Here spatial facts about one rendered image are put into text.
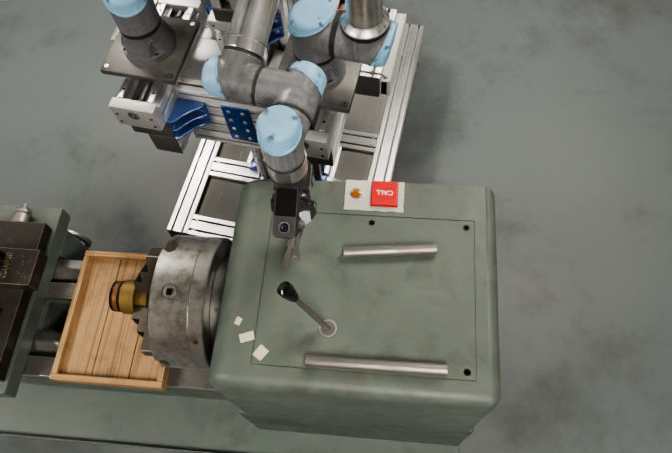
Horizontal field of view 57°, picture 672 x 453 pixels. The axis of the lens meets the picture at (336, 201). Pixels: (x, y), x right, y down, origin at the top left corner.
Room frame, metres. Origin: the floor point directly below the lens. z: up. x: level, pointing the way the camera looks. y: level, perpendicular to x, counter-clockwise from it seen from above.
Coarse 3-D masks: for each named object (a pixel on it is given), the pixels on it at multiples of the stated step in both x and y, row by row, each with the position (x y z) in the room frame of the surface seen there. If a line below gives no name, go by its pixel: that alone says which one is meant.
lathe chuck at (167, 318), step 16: (176, 240) 0.63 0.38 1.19; (192, 240) 0.62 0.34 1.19; (160, 256) 0.57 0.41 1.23; (176, 256) 0.57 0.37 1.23; (192, 256) 0.57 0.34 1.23; (160, 272) 0.53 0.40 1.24; (176, 272) 0.53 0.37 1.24; (192, 272) 0.52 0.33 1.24; (160, 288) 0.49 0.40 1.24; (160, 304) 0.46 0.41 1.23; (176, 304) 0.46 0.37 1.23; (160, 320) 0.43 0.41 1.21; (176, 320) 0.43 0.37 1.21; (160, 336) 0.40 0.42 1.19; (176, 336) 0.40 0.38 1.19; (160, 352) 0.38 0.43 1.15; (176, 352) 0.37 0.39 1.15; (192, 368) 0.35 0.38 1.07
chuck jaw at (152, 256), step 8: (152, 248) 0.62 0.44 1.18; (160, 248) 0.61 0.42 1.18; (168, 248) 0.60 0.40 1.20; (152, 256) 0.59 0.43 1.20; (152, 264) 0.58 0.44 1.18; (144, 272) 0.57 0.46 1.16; (152, 272) 0.56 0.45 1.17; (136, 280) 0.56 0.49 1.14; (144, 280) 0.55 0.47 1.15; (136, 288) 0.54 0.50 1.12; (144, 288) 0.54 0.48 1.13
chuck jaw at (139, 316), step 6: (138, 312) 0.49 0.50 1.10; (144, 312) 0.49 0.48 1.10; (132, 318) 0.48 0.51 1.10; (138, 318) 0.48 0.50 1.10; (144, 318) 0.48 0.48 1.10; (138, 324) 0.46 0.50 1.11; (144, 324) 0.46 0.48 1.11; (138, 330) 0.45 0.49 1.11; (144, 330) 0.45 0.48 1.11; (144, 336) 0.43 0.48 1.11; (144, 342) 0.42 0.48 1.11; (144, 348) 0.40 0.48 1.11; (144, 354) 0.40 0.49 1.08; (150, 354) 0.39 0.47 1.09; (162, 360) 0.37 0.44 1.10
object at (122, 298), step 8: (120, 280) 0.58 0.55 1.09; (128, 280) 0.58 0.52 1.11; (112, 288) 0.56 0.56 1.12; (120, 288) 0.55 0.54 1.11; (128, 288) 0.55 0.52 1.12; (112, 296) 0.54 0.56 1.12; (120, 296) 0.53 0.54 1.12; (128, 296) 0.53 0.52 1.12; (136, 296) 0.53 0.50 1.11; (144, 296) 0.53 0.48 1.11; (112, 304) 0.52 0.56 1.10; (120, 304) 0.52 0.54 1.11; (128, 304) 0.51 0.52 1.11; (136, 304) 0.51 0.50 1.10; (144, 304) 0.51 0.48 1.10; (128, 312) 0.50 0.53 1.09
